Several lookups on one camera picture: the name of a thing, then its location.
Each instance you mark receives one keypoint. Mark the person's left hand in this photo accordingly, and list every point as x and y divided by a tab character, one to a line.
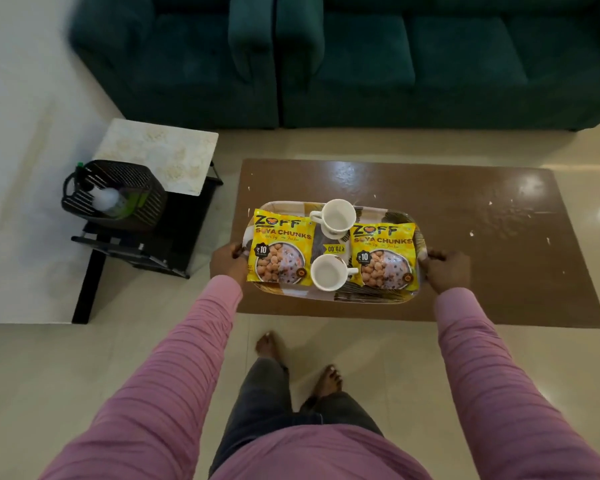
228	265

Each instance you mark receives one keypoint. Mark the person's right hand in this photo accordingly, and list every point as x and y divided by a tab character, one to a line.
449	272

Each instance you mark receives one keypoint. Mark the person's right fingers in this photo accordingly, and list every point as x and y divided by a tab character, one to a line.
435	255

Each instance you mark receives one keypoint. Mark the person's left fingers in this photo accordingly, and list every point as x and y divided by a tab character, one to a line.
240	250

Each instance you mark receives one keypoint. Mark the patterned serving tray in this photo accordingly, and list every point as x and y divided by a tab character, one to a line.
330	254

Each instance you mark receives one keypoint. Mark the person's left forearm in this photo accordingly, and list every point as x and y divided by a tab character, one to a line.
150	389

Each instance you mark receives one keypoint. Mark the person's right forearm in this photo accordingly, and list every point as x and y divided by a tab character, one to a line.
505	389

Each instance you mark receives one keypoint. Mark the yellow snack packet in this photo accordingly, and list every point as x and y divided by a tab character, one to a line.
281	254
386	256

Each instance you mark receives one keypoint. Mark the white cup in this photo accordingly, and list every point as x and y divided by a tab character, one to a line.
328	272
338	216

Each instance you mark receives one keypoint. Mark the black side table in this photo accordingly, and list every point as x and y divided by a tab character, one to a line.
145	244

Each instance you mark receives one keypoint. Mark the cream embossed table mat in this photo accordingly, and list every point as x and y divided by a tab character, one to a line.
160	154

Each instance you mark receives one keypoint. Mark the black mesh basket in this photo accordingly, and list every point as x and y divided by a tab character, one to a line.
116	194

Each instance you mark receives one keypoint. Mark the person's legs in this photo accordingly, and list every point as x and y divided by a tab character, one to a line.
290	394

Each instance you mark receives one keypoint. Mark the green bottle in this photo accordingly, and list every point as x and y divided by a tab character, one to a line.
81	175

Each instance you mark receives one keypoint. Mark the dark green sofa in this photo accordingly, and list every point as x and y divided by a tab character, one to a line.
450	59
175	59

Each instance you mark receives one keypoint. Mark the person's pink shirt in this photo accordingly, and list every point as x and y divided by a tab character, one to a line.
320	452

